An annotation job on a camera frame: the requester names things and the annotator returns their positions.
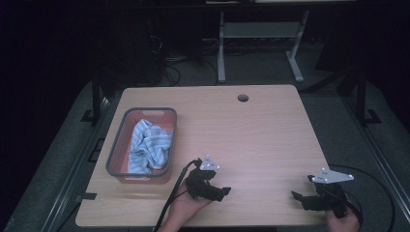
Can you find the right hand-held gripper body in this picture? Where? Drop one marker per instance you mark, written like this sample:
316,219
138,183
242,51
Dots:
332,193

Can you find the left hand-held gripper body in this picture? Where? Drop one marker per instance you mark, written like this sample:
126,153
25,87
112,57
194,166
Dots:
198,182

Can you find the person's left hand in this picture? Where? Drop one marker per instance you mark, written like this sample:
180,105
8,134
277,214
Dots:
185,206

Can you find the person's right hand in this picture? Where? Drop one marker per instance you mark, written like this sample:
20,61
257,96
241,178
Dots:
343,224

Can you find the blue striped cloth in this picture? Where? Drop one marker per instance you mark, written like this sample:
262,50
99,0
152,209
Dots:
150,146

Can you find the pink basket with grey rim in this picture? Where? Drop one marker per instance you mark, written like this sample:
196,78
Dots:
121,151

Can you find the grey metal stand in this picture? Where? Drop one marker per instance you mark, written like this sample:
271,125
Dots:
257,30

